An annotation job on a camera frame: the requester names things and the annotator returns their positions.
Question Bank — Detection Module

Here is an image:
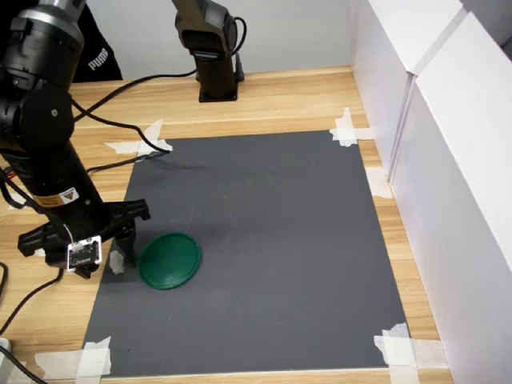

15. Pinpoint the small white camera box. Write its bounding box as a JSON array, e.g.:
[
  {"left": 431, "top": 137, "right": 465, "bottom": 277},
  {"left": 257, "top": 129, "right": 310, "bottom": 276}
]
[{"left": 66, "top": 234, "right": 105, "bottom": 276}]

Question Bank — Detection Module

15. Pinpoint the white tape strip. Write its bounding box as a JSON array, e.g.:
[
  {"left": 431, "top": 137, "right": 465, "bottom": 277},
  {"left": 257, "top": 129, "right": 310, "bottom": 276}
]
[{"left": 104, "top": 142, "right": 139, "bottom": 156}]

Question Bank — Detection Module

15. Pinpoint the round green lid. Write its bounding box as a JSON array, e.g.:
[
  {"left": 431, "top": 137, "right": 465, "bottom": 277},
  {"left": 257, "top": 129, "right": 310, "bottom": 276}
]
[{"left": 138, "top": 232, "right": 203, "bottom": 291}]

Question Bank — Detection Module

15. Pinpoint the black base power cable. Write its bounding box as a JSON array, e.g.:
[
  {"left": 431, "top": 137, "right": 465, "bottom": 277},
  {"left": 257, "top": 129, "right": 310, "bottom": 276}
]
[{"left": 73, "top": 52, "right": 246, "bottom": 123}]

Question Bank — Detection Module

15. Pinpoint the dark grey mat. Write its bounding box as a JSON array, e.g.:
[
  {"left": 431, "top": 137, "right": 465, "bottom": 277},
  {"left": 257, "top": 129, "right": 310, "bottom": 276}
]
[{"left": 82, "top": 130, "right": 410, "bottom": 378}]

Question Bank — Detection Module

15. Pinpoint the person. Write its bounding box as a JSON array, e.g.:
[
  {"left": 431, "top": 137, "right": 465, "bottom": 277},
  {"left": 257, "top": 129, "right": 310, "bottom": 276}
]
[{"left": 73, "top": 2, "right": 124, "bottom": 84}]

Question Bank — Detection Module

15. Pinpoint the black camera cable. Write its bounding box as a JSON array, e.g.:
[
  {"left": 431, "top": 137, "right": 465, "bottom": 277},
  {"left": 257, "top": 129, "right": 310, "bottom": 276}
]
[{"left": 0, "top": 99, "right": 174, "bottom": 335}]

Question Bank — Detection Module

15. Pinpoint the white partition panel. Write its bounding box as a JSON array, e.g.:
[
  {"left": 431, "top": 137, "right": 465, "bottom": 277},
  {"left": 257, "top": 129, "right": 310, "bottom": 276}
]
[
  {"left": 349, "top": 0, "right": 469, "bottom": 189},
  {"left": 390, "top": 10, "right": 512, "bottom": 384}
]

